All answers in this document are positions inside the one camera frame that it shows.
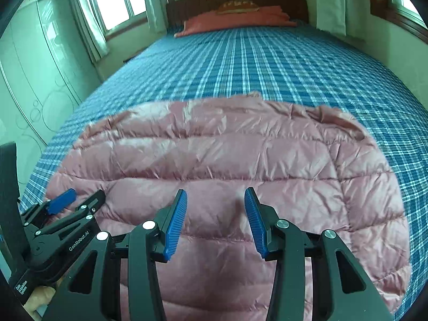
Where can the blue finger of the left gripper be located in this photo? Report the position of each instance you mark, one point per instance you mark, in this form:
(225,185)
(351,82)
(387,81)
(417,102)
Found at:
(92,204)
(38,214)

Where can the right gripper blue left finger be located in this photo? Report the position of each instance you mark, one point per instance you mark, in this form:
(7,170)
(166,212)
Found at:
(170,220)

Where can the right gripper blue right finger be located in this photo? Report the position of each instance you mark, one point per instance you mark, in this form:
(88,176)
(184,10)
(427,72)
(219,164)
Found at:
(262,219)

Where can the pink quilted down jacket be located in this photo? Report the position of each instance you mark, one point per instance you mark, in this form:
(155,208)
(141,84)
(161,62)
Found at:
(318,167)

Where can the operator hand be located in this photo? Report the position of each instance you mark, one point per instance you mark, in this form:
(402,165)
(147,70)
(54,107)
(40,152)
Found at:
(41,295)

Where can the white wardrobe with circle pattern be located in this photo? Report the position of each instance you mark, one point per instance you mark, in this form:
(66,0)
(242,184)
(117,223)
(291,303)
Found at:
(46,73)

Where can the blue plaid bed sheet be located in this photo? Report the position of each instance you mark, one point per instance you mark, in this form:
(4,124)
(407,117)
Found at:
(300,65)

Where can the white curtain left window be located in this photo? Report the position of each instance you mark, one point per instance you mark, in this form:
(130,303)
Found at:
(91,32)

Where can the red pillow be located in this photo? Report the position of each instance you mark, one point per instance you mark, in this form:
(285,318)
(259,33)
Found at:
(212,21)

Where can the white curtain right side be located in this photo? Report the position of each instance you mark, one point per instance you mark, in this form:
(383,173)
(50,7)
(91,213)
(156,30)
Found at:
(331,16)

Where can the brown framed right window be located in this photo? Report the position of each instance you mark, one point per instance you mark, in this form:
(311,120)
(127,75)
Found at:
(402,13)

